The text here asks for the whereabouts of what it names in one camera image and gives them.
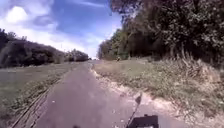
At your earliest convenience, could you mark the dry grass verge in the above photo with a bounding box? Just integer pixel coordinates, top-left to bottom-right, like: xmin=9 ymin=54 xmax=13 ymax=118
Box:
xmin=91 ymin=56 xmax=224 ymax=118

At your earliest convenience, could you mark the row of tall trees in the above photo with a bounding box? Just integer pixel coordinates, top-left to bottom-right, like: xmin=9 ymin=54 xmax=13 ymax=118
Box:
xmin=96 ymin=0 xmax=224 ymax=69

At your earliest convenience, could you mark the grey asphalt path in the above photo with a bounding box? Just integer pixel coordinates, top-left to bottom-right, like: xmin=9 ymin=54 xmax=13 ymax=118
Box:
xmin=9 ymin=61 xmax=188 ymax=128

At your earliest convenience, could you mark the pale dirt strip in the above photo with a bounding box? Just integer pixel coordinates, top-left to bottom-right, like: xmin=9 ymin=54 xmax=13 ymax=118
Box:
xmin=89 ymin=66 xmax=224 ymax=128

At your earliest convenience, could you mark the row of dark bushes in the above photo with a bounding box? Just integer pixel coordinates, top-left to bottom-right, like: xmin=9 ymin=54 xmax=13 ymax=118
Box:
xmin=0 ymin=28 xmax=91 ymax=69

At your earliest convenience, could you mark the grass field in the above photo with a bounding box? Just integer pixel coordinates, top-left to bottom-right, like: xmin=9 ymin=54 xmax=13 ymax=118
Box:
xmin=0 ymin=61 xmax=84 ymax=128

